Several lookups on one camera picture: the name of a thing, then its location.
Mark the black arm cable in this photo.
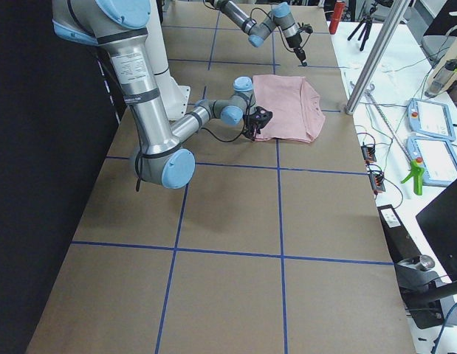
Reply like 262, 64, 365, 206
134, 91, 257, 192
249, 6, 310, 51

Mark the red cylinder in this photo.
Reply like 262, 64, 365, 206
329, 0, 346, 35

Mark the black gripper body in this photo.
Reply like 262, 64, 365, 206
286, 33, 302, 50
246, 119, 265, 141

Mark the black monitor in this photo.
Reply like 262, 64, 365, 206
416, 179, 457, 280

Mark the blue teach pendant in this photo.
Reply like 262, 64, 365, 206
406, 136, 457, 187
407, 98, 456, 142

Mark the black tripod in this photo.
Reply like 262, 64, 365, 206
347, 3, 377, 52

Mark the clear water bottle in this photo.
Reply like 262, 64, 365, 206
425, 58, 457, 97

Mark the pink Snoopy t-shirt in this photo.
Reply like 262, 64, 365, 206
252, 74, 326, 143

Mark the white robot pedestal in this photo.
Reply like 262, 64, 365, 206
145, 0, 190, 121

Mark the blue teach pendant near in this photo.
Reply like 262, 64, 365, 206
406, 136, 457, 187

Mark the grabber reacher tool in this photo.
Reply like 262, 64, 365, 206
364, 83, 425, 195

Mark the blue teach pendant far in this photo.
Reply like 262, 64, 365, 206
407, 98, 456, 142

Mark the aluminium frame post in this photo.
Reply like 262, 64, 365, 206
345, 1, 415, 115

